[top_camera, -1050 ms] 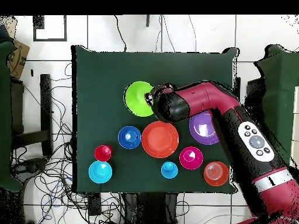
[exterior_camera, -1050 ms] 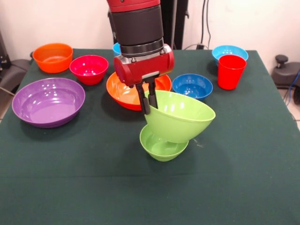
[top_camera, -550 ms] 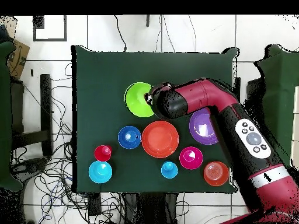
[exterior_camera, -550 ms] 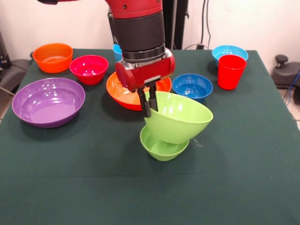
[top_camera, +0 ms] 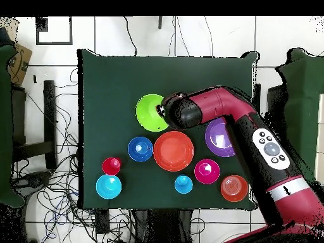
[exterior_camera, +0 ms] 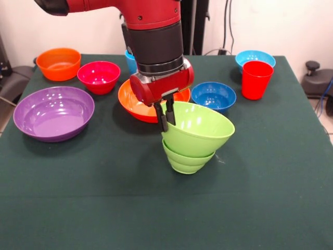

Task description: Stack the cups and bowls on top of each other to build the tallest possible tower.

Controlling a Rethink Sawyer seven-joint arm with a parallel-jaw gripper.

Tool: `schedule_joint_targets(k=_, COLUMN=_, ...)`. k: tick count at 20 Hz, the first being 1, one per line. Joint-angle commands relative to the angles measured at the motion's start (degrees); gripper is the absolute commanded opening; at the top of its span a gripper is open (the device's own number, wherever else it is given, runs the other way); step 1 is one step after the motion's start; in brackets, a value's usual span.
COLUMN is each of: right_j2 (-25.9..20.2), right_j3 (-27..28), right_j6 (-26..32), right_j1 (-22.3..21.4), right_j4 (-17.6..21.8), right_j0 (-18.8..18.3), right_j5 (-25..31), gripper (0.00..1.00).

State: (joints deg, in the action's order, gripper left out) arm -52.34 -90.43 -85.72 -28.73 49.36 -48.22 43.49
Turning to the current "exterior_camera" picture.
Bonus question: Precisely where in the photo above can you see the dark green tablecloth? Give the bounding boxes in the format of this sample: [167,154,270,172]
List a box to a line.
[0,53,333,250]

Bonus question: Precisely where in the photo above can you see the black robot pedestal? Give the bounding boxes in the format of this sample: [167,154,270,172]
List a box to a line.
[179,0,210,57]

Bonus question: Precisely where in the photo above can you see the red cup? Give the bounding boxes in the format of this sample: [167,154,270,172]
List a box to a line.
[241,60,275,101]

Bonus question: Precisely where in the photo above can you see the deep orange bowl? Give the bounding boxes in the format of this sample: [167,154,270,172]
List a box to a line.
[35,47,82,82]

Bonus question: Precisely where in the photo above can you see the magenta bowl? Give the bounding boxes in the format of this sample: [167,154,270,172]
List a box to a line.
[76,60,121,95]

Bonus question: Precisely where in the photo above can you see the dark blue bowl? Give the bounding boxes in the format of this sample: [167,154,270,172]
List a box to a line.
[191,81,237,114]

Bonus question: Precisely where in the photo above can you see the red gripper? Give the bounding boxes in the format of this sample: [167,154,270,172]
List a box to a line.
[129,58,195,132]

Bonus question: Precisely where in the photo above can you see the wide orange bowl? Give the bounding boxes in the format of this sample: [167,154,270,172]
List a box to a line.
[118,78,192,123]

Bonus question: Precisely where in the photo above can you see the large green bowl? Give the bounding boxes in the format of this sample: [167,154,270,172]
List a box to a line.
[160,102,236,158]

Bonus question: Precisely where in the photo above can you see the small green bowl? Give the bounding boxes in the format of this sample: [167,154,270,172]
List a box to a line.
[161,137,216,175]

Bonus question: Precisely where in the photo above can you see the grey machine base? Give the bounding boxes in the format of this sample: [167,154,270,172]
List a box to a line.
[0,65,34,105]
[301,60,333,97]

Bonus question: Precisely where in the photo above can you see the black wall cable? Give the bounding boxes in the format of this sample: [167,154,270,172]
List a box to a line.
[205,0,235,56]

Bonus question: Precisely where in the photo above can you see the purple bowl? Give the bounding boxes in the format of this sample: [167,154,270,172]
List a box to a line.
[12,86,95,143]

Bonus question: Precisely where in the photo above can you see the blue cable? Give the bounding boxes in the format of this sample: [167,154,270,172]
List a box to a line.
[321,77,333,102]

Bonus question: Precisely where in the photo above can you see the light blue cup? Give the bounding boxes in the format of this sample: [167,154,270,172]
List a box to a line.
[124,49,138,75]

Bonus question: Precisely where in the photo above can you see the light blue bowl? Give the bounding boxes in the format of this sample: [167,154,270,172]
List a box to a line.
[235,49,276,75]

